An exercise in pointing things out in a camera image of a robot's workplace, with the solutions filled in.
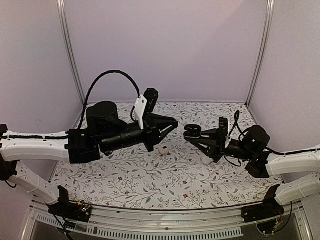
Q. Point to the front aluminium rail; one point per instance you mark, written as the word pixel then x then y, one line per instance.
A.
pixel 113 223

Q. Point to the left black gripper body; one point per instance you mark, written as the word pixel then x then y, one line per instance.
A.
pixel 150 129

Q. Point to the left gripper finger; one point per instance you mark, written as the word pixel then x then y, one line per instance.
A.
pixel 164 129
pixel 163 121

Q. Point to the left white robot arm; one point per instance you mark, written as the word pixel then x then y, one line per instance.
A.
pixel 104 134

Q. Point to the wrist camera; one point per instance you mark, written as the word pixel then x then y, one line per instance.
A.
pixel 228 140
pixel 144 104

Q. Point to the right aluminium frame post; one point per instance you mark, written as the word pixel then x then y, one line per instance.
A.
pixel 270 4

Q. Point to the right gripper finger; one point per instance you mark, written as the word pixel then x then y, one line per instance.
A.
pixel 210 134
pixel 207 146

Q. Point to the floral tablecloth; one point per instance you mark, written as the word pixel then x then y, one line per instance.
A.
pixel 178 180

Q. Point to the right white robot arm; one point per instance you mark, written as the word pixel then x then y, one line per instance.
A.
pixel 262 163

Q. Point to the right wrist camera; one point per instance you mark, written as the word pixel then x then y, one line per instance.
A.
pixel 228 140

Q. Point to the white round earbud case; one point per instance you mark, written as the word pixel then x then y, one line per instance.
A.
pixel 163 150

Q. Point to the black earbud charging case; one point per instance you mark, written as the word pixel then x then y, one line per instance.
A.
pixel 192 131

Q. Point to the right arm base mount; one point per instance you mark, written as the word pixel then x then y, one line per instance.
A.
pixel 269 208

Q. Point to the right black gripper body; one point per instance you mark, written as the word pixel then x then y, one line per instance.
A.
pixel 221 139

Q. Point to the white oval case lid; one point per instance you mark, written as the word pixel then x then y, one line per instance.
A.
pixel 206 160

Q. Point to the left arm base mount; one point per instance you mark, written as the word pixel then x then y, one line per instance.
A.
pixel 78 211

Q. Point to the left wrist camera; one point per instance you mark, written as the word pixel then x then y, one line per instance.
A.
pixel 144 104

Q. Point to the aluminium frame post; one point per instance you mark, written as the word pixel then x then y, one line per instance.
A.
pixel 62 13
pixel 270 4

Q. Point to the left aluminium frame post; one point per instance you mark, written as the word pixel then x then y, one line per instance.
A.
pixel 62 13

